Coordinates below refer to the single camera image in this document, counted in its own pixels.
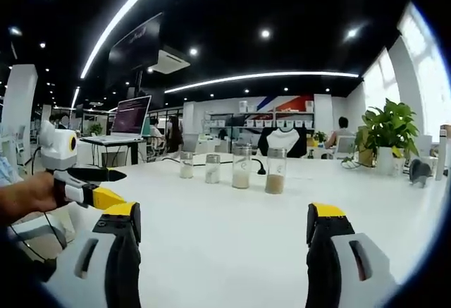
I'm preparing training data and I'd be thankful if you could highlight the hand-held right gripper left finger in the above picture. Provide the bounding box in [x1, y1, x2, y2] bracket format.
[44, 201, 142, 308]

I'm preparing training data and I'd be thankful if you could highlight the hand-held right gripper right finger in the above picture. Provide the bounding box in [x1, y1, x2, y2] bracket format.
[305, 202, 401, 308]

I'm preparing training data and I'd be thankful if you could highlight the small seasoning bottle white powder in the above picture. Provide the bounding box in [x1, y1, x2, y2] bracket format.
[179, 151, 195, 180]

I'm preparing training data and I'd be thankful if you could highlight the tall seasoning bottle brown powder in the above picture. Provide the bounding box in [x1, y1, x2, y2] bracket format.
[264, 147, 288, 195]

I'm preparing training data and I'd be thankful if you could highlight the short seasoning bottle white powder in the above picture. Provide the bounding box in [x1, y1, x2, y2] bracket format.
[204, 153, 221, 185]

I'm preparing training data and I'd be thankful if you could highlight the tall seasoning bottle beige powder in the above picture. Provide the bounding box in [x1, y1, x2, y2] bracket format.
[231, 144, 253, 190]

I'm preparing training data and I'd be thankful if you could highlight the white cylinder bottle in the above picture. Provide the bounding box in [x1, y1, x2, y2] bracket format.
[435, 125, 449, 182]

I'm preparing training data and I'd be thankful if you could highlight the person's left hand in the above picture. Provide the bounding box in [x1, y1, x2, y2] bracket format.
[0, 171, 59, 226]

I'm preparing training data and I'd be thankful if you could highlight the standing desk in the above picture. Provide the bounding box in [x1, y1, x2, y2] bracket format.
[79, 137, 146, 166]

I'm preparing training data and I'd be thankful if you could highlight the light blue cloth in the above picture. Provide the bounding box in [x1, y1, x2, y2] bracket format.
[0, 155, 24, 186]

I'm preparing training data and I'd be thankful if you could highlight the open white laptop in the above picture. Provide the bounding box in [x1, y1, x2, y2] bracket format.
[80, 94, 153, 143]

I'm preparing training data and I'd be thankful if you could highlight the white plant pot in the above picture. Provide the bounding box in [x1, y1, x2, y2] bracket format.
[376, 145, 407, 177]

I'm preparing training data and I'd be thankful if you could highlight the black and white shirt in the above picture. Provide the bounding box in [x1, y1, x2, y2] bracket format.
[257, 127, 308, 159]

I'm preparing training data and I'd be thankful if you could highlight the hanging black monitor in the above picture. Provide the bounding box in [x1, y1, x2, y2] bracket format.
[106, 11, 165, 89]

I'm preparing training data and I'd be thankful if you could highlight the grey figurine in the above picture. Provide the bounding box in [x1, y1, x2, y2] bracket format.
[409, 158, 433, 188]

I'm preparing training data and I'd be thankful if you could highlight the ceiling air conditioner unit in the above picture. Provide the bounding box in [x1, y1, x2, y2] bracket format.
[147, 48, 192, 75]

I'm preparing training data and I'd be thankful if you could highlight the green potted plant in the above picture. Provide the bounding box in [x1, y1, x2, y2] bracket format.
[354, 97, 421, 168]

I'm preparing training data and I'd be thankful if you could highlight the storage shelf with white boxes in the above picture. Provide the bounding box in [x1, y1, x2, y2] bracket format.
[203, 99, 316, 140]

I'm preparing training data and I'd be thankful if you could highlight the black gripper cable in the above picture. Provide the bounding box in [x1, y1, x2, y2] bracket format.
[6, 210, 68, 282]

